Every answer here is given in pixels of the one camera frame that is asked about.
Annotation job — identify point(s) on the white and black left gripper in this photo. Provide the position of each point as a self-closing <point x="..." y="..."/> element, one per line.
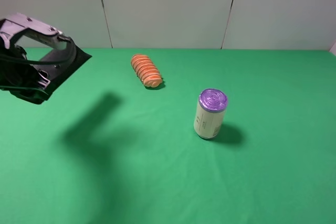
<point x="14" y="61"/>

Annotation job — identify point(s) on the black leather glasses case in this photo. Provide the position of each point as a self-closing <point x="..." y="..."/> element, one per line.
<point x="43" y="80"/>

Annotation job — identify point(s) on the orange striped bread loaf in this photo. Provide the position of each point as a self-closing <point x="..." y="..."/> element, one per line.
<point x="146" y="71"/>

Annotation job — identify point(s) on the purple-topped trash bag roll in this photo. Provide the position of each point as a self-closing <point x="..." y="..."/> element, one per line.
<point x="210" y="111"/>

